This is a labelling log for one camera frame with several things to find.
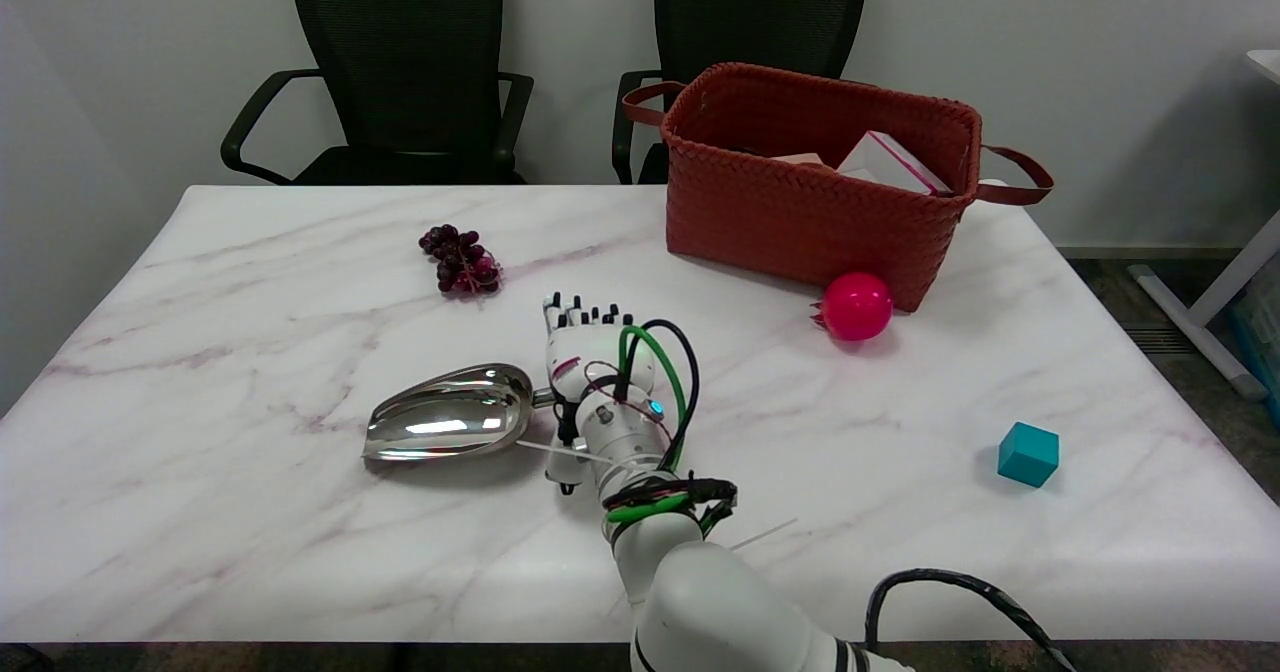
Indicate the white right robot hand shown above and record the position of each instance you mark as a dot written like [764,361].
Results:
[585,352]

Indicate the stainless steel scoop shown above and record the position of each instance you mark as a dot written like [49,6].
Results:
[450,417]

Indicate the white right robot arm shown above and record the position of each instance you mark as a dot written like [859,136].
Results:
[700,602]

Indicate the dark purple grape bunch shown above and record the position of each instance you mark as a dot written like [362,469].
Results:
[462,262]

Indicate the red-brown woven basket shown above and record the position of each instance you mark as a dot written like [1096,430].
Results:
[800,217]

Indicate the pink toy pomegranate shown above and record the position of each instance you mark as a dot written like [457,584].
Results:
[857,307]

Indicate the tan flat item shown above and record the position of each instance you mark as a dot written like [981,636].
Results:
[798,159]

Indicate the white box with red edge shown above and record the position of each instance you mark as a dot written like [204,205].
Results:
[885,164]

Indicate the black mesh office chair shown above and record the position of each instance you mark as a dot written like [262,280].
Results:
[760,7]
[400,42]

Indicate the teal cube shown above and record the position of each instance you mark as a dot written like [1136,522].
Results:
[1027,454]

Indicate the white side desk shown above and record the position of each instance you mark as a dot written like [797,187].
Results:
[1225,287]

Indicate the blue storage bin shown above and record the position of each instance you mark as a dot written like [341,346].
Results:
[1262,337]

